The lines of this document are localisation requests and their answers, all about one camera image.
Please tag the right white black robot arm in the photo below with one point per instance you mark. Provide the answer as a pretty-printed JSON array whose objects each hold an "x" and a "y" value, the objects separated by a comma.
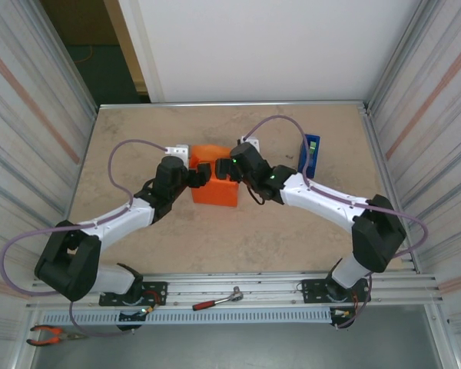
[{"x": 380, "y": 234}]

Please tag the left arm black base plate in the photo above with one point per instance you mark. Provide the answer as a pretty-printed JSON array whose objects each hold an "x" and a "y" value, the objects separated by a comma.
[{"x": 157, "y": 288}]

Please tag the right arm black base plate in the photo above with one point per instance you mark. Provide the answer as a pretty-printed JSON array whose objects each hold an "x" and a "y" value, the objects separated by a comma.
[{"x": 311, "y": 292}]

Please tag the wide aluminium frame rail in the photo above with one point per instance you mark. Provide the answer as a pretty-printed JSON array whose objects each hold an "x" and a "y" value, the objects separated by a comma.
[{"x": 269, "y": 286}]

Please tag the blue tape dispenser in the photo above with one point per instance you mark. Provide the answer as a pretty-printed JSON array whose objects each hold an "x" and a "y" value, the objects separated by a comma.
[{"x": 303, "y": 161}]

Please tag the orange wrapping paper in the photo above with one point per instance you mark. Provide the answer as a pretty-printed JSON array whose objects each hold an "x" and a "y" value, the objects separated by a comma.
[{"x": 215, "y": 194}]

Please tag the white door frame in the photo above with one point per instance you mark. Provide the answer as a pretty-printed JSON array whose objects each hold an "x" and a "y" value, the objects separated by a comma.
[{"x": 142, "y": 50}]

